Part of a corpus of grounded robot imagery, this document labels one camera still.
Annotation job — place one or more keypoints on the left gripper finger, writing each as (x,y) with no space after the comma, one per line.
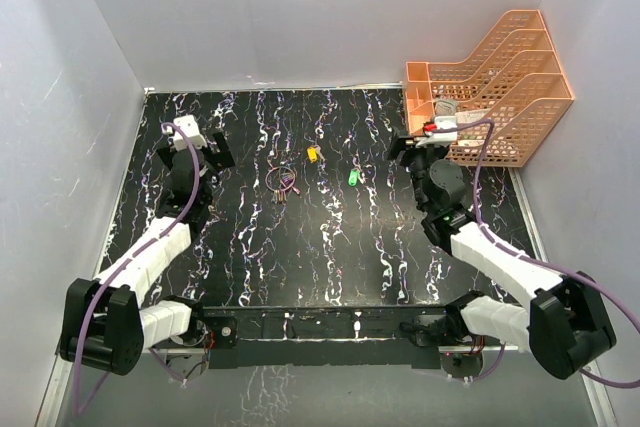
(214,160)
(221,145)

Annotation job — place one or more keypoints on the black base frame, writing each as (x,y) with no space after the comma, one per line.
(232,338)

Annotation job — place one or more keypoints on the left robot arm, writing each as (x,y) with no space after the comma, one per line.
(105,326)

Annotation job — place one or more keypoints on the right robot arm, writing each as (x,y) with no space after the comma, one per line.
(560,319)

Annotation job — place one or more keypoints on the orange file organizer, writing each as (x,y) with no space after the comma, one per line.
(514,72)

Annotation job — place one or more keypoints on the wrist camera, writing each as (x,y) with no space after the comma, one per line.
(441,131)
(189,126)

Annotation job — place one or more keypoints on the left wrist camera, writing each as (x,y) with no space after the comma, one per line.
(189,126)

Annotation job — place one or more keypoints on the papers in organizer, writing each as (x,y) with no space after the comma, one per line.
(451,107)

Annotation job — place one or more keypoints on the key with yellow tag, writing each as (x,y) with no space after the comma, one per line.
(314,154)

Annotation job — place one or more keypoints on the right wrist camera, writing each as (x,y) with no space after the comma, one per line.
(441,131)

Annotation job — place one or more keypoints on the key with green tag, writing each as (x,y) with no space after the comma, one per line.
(355,177)

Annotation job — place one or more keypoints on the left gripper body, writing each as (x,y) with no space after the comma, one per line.
(167,154)

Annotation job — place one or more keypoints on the metal keyring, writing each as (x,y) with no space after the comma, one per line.
(269,178)

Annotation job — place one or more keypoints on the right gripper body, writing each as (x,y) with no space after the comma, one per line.
(420,159)

